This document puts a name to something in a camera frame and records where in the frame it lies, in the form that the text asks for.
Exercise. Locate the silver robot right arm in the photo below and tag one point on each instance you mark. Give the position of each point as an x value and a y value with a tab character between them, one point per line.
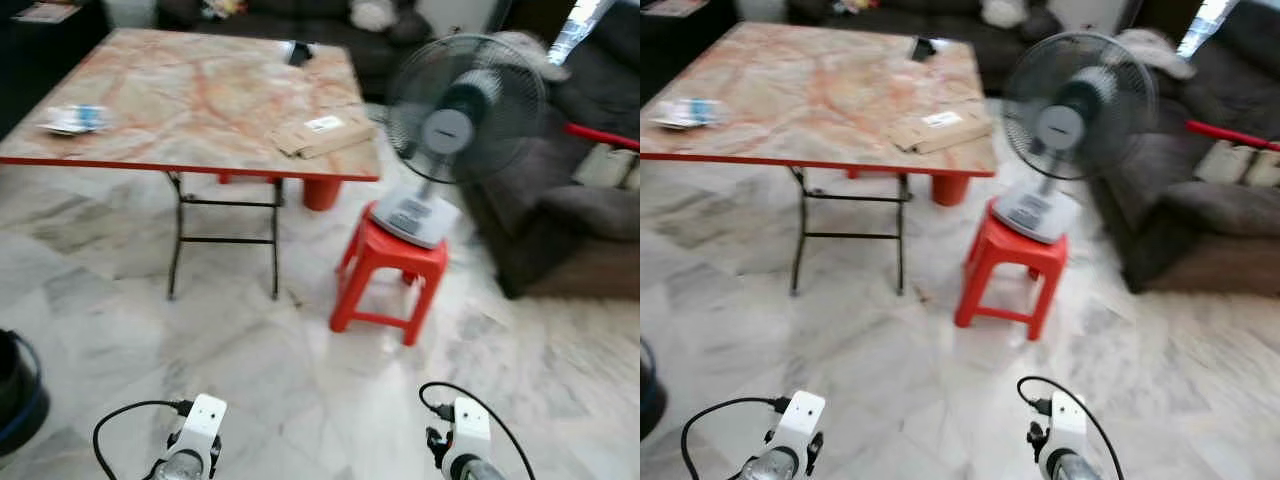
1075	467
480	470

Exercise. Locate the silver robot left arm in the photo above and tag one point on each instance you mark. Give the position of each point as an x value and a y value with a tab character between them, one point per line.
772	467
180	468

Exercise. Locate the black rubbish bin blue liner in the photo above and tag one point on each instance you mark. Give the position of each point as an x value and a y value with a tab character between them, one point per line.
15	390

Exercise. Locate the white blue trash packet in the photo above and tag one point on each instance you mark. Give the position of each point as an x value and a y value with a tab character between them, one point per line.
688	113
75	120

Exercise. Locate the red plastic stool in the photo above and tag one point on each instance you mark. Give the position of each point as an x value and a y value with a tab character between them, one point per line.
321	193
950	188
1010	258
385	262

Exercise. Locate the dark grey fabric sofa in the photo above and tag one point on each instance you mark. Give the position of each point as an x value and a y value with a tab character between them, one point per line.
1190	215
560	215

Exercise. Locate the grey table fan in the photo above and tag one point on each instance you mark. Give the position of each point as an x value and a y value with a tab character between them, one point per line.
450	125
1062	122

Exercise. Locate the brown cardboard parcel white label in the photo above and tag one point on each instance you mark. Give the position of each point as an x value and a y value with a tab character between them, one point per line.
325	135
945	130

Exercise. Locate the beige cushion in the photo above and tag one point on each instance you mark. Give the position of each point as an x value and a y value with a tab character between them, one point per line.
1222	163
1266	170
600	168

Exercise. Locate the red stick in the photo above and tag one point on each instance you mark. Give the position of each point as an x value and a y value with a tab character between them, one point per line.
1230	135
600	135

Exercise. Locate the orange marble folding table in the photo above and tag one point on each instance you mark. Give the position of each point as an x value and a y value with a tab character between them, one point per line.
820	90
190	95

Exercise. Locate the small black object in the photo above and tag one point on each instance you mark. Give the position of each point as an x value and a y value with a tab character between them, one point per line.
297	53
924	49

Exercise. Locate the pale crumpled cloth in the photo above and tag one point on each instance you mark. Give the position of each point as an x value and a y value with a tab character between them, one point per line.
535	52
1155	50

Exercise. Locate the white plush toy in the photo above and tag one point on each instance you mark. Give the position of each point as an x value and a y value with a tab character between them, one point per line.
372	14
1002	12

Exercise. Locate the dark long sofa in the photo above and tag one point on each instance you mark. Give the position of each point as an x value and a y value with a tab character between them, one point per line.
300	20
930	18

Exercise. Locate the bright window pane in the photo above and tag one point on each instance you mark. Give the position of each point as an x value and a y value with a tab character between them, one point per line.
1205	25
578	28

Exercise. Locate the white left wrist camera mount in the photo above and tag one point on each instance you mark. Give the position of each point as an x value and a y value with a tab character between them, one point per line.
802	415
203	418

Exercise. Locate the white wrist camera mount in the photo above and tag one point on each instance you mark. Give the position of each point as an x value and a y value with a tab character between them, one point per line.
1066	420
802	415
470	425
203	418

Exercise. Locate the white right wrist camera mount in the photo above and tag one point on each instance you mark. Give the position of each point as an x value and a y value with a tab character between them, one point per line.
470	425
1066	420

